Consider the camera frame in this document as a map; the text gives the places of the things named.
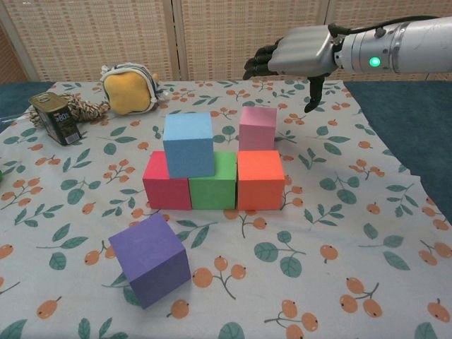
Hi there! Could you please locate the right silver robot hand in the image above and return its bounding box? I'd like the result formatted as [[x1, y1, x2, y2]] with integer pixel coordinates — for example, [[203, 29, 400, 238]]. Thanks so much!
[[242, 26, 338, 114]]

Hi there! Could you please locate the pink foam cube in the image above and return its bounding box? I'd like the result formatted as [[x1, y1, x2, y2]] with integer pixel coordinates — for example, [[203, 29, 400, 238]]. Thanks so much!
[[238, 107, 278, 152]]

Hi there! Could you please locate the orange foam cube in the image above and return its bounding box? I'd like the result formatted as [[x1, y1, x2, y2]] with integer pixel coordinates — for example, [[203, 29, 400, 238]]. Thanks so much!
[[235, 150, 286, 211]]

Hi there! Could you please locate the blue foam cube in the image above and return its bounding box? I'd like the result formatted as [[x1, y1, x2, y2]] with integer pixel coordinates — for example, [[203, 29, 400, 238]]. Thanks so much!
[[162, 112, 215, 179]]

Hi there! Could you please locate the green foam cube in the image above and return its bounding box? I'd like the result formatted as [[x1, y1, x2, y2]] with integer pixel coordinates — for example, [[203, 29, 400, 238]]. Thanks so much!
[[188, 151, 237, 210]]

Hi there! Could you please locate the red foam cube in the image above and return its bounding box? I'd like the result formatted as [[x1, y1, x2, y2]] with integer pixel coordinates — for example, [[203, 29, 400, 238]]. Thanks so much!
[[142, 150, 194, 210]]

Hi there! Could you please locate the purple foam cube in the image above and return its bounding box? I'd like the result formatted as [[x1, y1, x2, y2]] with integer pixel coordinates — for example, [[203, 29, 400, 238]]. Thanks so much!
[[108, 213, 192, 309]]

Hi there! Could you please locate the woven folding screen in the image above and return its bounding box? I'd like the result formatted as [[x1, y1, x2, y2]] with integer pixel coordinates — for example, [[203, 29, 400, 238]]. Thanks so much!
[[0, 0, 452, 84]]

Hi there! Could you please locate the yellow striped plush toy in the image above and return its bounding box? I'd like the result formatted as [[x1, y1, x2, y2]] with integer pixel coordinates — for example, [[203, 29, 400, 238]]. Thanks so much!
[[99, 63, 170, 115]]

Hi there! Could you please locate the floral print tablecloth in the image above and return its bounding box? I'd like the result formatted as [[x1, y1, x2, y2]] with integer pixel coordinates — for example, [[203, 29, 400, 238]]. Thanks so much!
[[0, 80, 452, 339]]

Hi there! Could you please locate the green tin can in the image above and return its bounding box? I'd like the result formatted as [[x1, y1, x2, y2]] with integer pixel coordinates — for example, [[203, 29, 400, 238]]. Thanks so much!
[[28, 92, 83, 146]]

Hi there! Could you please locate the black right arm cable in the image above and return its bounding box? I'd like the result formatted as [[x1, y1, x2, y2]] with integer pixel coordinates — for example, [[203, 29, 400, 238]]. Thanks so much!
[[327, 15, 439, 38]]

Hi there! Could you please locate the braided rope toy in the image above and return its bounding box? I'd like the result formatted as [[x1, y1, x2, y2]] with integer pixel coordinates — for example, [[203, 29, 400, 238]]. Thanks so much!
[[28, 94, 110, 127]]

